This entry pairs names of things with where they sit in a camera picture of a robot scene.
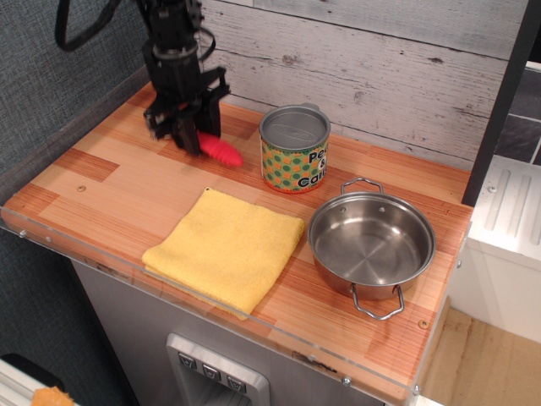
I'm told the black cable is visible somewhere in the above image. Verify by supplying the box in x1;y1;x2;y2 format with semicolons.
54;0;122;53

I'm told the clear acrylic edge guard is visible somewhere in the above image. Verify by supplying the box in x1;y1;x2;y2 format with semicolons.
2;199;472;405

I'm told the white toy sink unit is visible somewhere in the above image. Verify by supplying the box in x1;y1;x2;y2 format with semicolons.
445;61;541;344

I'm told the orange cloth at corner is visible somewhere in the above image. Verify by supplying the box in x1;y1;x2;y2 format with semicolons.
30;387;75;406

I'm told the yellow folded cloth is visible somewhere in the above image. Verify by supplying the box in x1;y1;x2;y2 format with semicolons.
142;188;305;320

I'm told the spoon with red handle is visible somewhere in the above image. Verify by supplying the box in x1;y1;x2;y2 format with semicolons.
198;131;243;167

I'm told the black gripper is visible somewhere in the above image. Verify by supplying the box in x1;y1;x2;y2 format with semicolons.
143;41;230;156

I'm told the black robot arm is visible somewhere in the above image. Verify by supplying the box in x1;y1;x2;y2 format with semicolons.
139;1;230;156

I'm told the peas and carrots toy can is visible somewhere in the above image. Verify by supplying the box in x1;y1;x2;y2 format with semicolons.
259;103;331;194

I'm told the silver dispenser panel with buttons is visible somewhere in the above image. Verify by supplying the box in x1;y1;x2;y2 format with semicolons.
166;333;271;405

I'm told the dark grey right post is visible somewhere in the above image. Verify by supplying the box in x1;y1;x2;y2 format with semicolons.
462;0;540;207

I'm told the small stainless steel pot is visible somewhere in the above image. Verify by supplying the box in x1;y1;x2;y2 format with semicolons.
307;180;436;321

